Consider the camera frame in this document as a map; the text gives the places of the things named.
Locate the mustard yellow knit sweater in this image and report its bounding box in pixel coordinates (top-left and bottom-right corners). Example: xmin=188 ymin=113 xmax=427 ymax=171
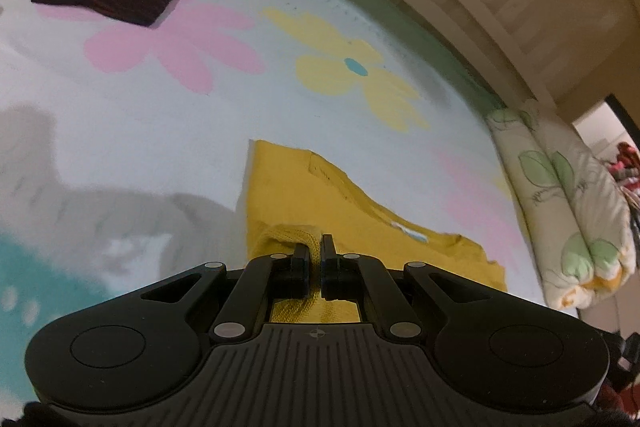
xmin=246 ymin=140 xmax=506 ymax=291

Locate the folded floral quilt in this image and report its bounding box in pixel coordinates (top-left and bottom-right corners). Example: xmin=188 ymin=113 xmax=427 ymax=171
xmin=486 ymin=100 xmax=637 ymax=310

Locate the floral bed sheet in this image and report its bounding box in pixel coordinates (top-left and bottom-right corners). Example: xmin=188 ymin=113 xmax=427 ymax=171
xmin=1 ymin=0 xmax=542 ymax=417

